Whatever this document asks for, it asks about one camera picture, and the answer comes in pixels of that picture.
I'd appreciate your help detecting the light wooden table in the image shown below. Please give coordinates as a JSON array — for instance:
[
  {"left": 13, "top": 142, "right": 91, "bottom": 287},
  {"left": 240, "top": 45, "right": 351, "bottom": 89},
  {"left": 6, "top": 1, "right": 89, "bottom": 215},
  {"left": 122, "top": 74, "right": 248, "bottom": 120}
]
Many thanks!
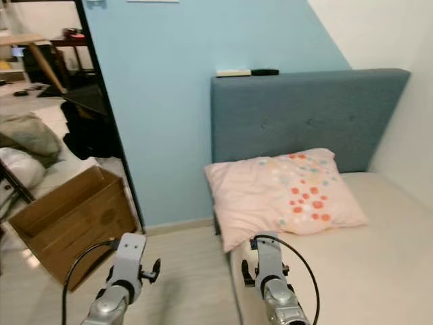
[{"left": 0, "top": 32, "right": 68, "bottom": 95}]

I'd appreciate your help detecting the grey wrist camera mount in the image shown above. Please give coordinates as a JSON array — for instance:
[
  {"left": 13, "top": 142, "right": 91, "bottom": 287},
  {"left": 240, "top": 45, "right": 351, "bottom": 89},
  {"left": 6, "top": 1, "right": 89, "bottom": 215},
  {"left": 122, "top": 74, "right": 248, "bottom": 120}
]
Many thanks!
[
  {"left": 112, "top": 233, "right": 147, "bottom": 288},
  {"left": 254, "top": 232, "right": 283, "bottom": 285}
]

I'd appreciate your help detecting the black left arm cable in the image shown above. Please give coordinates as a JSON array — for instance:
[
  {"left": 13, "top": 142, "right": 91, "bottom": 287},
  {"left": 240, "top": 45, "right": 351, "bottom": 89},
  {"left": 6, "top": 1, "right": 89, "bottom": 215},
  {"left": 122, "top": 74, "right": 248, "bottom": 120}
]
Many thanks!
[{"left": 62, "top": 238, "right": 119, "bottom": 325}]

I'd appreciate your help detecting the teal upholstered headboard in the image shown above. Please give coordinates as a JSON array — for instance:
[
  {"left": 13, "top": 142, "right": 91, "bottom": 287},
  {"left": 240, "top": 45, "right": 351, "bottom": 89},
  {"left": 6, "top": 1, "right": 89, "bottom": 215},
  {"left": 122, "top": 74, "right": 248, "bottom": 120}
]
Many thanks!
[{"left": 210, "top": 68, "right": 412, "bottom": 234}]

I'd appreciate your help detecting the white cloth bundle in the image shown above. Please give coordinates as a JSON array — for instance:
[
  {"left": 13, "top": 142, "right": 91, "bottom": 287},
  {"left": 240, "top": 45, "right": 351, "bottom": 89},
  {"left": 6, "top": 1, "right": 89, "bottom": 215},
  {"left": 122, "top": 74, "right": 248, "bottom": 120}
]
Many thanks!
[{"left": 0, "top": 148, "right": 45, "bottom": 190}]

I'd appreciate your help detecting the white remote control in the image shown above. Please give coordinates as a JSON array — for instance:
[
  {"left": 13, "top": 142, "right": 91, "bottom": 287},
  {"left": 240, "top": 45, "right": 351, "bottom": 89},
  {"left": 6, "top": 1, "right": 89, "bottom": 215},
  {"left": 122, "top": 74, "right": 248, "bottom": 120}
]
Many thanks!
[{"left": 215, "top": 69, "right": 252, "bottom": 78}]

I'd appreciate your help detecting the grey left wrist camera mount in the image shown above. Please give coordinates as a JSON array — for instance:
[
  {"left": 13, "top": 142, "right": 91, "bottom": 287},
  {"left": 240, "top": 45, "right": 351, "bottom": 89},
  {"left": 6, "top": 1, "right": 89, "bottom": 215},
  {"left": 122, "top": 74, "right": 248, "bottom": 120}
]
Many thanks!
[{"left": 112, "top": 233, "right": 147, "bottom": 288}]

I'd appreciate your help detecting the bed mattress with beige sheet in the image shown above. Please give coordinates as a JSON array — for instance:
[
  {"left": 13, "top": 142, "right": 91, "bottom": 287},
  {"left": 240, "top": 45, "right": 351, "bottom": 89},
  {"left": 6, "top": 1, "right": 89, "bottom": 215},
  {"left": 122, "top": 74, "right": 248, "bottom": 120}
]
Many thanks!
[{"left": 229, "top": 171, "right": 433, "bottom": 325}]

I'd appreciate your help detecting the pink pillow with dots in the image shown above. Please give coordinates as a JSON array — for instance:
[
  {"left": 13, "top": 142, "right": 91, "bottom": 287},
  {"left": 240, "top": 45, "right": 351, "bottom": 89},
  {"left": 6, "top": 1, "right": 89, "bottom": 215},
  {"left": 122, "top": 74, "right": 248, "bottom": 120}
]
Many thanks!
[{"left": 204, "top": 148, "right": 368, "bottom": 253}]

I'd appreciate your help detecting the dark wooden desk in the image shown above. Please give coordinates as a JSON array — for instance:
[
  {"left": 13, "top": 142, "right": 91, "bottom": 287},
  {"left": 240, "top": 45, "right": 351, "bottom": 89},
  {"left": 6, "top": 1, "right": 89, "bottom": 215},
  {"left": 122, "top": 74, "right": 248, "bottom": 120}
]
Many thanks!
[{"left": 51, "top": 28, "right": 89, "bottom": 75}]

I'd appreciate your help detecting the grey beige garment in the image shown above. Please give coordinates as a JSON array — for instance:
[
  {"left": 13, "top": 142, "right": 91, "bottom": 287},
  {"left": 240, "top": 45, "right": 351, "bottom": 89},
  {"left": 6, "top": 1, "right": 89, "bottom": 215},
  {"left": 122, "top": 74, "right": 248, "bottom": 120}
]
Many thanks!
[{"left": 0, "top": 113, "right": 63, "bottom": 167}]

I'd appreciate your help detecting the brown cardboard trash box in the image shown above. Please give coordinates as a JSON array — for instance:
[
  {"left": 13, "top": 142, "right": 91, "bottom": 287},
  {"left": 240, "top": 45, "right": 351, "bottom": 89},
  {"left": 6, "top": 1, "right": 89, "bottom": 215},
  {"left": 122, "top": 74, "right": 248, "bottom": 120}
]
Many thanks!
[{"left": 8, "top": 165, "right": 139, "bottom": 292}]

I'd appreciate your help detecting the black door frame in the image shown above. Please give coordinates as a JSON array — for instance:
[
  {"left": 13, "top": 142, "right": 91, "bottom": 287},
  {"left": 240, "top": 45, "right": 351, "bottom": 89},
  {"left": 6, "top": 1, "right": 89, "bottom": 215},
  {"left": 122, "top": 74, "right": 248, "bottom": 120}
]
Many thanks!
[{"left": 74, "top": 0, "right": 146, "bottom": 228}]

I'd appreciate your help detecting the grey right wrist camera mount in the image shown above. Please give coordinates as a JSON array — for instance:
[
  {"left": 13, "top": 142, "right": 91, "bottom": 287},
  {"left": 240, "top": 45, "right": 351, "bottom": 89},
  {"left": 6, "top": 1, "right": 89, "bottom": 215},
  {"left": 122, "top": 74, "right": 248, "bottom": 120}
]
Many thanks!
[{"left": 254, "top": 232, "right": 283, "bottom": 285}]

